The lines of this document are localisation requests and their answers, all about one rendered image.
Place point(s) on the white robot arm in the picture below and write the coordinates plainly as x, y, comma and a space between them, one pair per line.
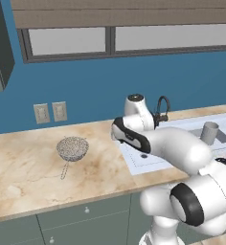
182, 150

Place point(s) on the metal mesh strainer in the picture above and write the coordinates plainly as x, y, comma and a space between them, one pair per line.
72, 148

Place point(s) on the white double basin sink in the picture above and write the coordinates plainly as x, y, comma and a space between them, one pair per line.
150, 162

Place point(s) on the grey glass cup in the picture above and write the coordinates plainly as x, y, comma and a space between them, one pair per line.
209, 133

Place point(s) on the black curved tap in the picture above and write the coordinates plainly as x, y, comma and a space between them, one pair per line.
159, 110

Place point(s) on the grey framed window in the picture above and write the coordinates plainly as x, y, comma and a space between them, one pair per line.
108, 41

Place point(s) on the grey-green drawer front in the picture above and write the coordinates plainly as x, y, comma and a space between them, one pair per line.
111, 207
92, 231

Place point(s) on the white round drawer knob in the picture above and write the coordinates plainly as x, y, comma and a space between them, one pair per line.
51, 240
86, 210

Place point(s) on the grey-green cupboard door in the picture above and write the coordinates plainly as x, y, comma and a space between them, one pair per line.
12, 231
134, 223

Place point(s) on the beige window blind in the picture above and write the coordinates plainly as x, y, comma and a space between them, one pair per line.
118, 14

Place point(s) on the beige wall outlet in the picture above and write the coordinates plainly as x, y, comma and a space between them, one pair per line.
41, 113
59, 111

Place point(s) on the grey-green wall cupboard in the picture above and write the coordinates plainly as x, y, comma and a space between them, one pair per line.
0, 48

